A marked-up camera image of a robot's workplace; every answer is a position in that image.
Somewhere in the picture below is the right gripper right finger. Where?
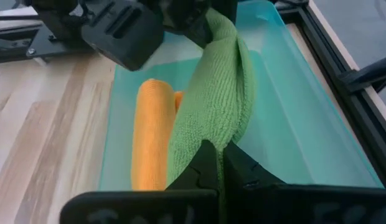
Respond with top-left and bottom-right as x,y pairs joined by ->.
222,140 -> 386,224

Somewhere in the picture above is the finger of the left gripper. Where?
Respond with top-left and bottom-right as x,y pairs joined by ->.
210,0 -> 239,26
171,7 -> 215,49

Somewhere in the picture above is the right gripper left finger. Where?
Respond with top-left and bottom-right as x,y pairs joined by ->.
59,139 -> 221,224

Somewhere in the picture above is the orange microfiber towel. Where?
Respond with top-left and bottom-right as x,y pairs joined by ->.
130,78 -> 186,192

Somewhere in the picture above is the green microfiber towel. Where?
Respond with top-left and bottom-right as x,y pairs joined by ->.
165,7 -> 257,188

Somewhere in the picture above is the teal translucent plastic basket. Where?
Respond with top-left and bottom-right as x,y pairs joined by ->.
98,0 -> 385,192

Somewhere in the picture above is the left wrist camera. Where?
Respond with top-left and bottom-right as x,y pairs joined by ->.
80,0 -> 166,72

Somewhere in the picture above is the black table frame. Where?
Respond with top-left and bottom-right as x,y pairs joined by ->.
273,0 -> 386,188

